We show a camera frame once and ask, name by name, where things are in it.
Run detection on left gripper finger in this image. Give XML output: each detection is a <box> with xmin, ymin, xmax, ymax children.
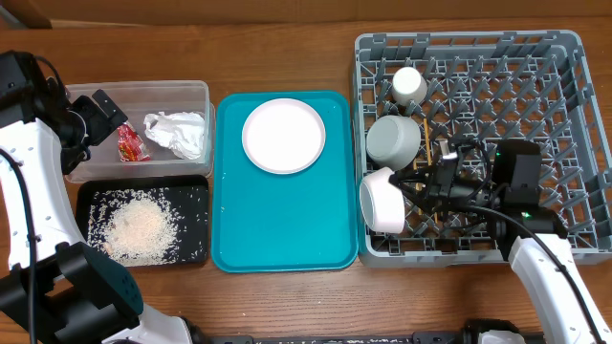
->
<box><xmin>93</xmin><ymin>89</ymin><xmax>128</xmax><ymax>133</ymax></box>
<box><xmin>71</xmin><ymin>96</ymin><xmax>96</xmax><ymax>114</ymax></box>

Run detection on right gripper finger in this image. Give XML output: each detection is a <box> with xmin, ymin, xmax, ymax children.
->
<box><xmin>399</xmin><ymin>183</ymin><xmax>435</xmax><ymax>214</ymax></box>
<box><xmin>388</xmin><ymin>166</ymin><xmax>434</xmax><ymax>187</ymax></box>

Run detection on wooden chopstick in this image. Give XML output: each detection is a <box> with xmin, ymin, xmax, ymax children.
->
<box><xmin>423</xmin><ymin>118</ymin><xmax>438</xmax><ymax>225</ymax></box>
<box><xmin>413</xmin><ymin>158</ymin><xmax>423</xmax><ymax>216</ymax></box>

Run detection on red snack wrapper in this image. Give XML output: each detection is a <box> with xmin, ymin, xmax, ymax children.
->
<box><xmin>117</xmin><ymin>121</ymin><xmax>151</xmax><ymax>161</ymax></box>

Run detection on small pink plate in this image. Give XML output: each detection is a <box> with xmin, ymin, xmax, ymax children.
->
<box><xmin>360</xmin><ymin>167</ymin><xmax>405</xmax><ymax>234</ymax></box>

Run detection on grey bowl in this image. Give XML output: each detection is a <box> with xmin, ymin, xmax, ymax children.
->
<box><xmin>366</xmin><ymin>115</ymin><xmax>421</xmax><ymax>171</ymax></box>

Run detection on white napkin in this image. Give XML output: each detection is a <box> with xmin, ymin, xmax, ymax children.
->
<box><xmin>143</xmin><ymin>112</ymin><xmax>207</xmax><ymax>160</ymax></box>

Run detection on white cup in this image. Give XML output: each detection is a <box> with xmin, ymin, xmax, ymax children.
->
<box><xmin>391</xmin><ymin>67</ymin><xmax>427</xmax><ymax>106</ymax></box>

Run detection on white rice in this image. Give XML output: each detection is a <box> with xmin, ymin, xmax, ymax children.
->
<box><xmin>85</xmin><ymin>186</ymin><xmax>208</xmax><ymax>267</ymax></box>

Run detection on large pink plate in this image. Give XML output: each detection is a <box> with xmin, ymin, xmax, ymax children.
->
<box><xmin>242</xmin><ymin>97</ymin><xmax>326</xmax><ymax>175</ymax></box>

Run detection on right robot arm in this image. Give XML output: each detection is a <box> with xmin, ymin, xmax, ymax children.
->
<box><xmin>385</xmin><ymin>140</ymin><xmax>611</xmax><ymax>343</ymax></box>

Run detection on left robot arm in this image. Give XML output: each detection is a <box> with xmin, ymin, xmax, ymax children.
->
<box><xmin>1</xmin><ymin>51</ymin><xmax>206</xmax><ymax>343</ymax></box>

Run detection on clear plastic bin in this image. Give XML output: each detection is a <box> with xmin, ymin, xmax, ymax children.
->
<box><xmin>66</xmin><ymin>80</ymin><xmax>215</xmax><ymax>183</ymax></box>

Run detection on black plastic tray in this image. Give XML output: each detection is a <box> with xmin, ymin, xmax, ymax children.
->
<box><xmin>70</xmin><ymin>174</ymin><xmax>211</xmax><ymax>271</ymax></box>

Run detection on grey dish rack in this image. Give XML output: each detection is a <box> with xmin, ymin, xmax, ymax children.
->
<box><xmin>352</xmin><ymin>31</ymin><xmax>611</xmax><ymax>265</ymax></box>

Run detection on teal serving tray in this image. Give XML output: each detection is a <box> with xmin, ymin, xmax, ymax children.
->
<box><xmin>210</xmin><ymin>91</ymin><xmax>360</xmax><ymax>273</ymax></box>

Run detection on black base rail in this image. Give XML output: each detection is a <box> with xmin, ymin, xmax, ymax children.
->
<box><xmin>208</xmin><ymin>331</ymin><xmax>479</xmax><ymax>344</ymax></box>

